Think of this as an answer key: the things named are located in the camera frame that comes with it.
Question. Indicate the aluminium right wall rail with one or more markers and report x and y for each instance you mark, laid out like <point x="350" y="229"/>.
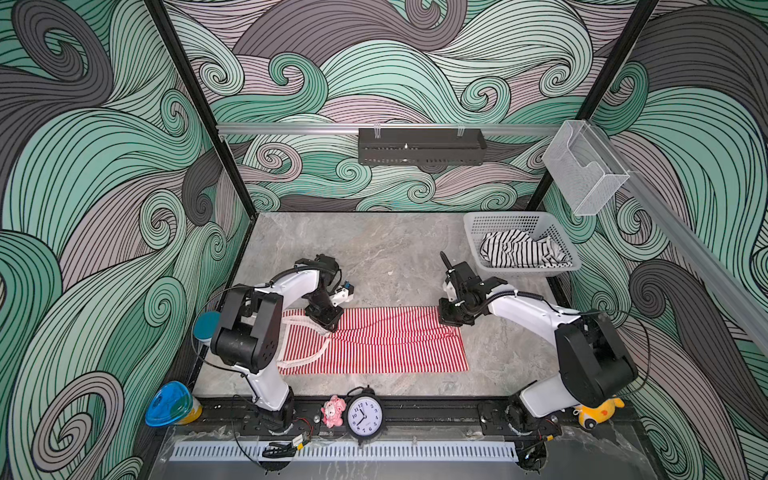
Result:
<point x="716" y="219"/>

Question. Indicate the red white striped tank top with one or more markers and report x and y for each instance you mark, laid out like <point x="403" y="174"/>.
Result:
<point x="368" y="341"/>

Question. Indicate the aluminium wall rail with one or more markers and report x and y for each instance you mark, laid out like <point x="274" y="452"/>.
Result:
<point x="304" y="128"/>
<point x="716" y="219"/>

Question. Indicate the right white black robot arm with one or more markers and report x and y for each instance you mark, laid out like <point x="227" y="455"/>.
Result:
<point x="594" y="364"/>

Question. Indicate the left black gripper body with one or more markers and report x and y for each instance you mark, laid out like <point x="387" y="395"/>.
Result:
<point x="322" y="311"/>

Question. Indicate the pink plush toy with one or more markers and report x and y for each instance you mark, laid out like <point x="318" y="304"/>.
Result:
<point x="333" y="412"/>

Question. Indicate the black white striped tank top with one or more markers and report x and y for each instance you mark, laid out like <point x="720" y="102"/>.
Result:
<point x="518" y="249"/>

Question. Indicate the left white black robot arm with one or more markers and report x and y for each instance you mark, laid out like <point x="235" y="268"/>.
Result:
<point x="247" y="334"/>

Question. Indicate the white slotted cable duct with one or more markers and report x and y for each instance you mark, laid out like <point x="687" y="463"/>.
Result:
<point x="452" y="451"/>

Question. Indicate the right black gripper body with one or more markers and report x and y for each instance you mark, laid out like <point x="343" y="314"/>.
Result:
<point x="455" y="312"/>

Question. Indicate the clear acrylic wall holder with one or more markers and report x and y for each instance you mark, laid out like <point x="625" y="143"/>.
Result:
<point x="585" y="167"/>

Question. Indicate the black round alarm clock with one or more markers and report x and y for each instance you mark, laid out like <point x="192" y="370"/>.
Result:
<point x="364" y="415"/>

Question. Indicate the blue yellow plastic toy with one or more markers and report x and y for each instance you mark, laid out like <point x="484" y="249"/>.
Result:
<point x="173" y="404"/>

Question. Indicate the aluminium back wall rail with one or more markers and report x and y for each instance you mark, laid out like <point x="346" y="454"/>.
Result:
<point x="304" y="128"/>

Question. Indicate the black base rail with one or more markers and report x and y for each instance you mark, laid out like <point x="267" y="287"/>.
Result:
<point x="491" y="415"/>

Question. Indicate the teal lid white cup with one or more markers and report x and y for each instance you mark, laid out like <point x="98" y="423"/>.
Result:
<point x="205" y="327"/>

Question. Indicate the yellow plush toy red shirt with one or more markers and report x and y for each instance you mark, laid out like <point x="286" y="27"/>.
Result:
<point x="590" y="417"/>

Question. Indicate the white plastic laundry basket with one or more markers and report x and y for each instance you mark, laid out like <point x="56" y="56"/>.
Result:
<point x="537" y="224"/>

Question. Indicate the black wall shelf tray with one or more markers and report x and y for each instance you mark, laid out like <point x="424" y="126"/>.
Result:
<point x="431" y="149"/>

